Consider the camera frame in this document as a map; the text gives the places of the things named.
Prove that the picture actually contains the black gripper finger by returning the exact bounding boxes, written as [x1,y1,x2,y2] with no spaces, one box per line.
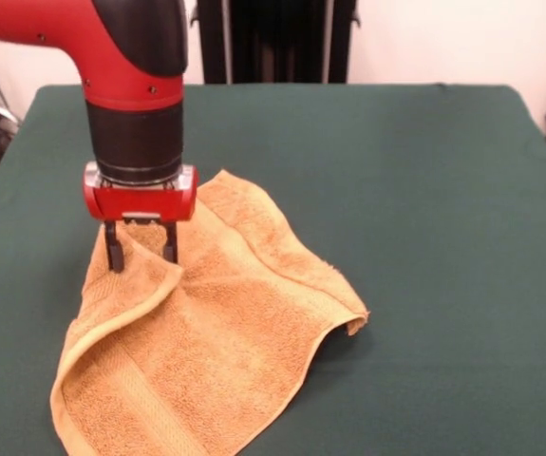
[163,221,179,266]
[104,220,125,275]

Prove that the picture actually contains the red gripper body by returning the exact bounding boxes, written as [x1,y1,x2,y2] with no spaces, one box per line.
[82,161,201,223]

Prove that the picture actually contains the tan terry towel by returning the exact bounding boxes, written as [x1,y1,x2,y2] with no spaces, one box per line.
[48,169,371,456]

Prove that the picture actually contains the dark green tablecloth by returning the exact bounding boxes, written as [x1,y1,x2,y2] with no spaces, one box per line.
[0,83,546,456]

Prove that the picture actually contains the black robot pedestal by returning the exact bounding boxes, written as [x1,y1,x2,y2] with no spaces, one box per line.
[186,0,362,86]

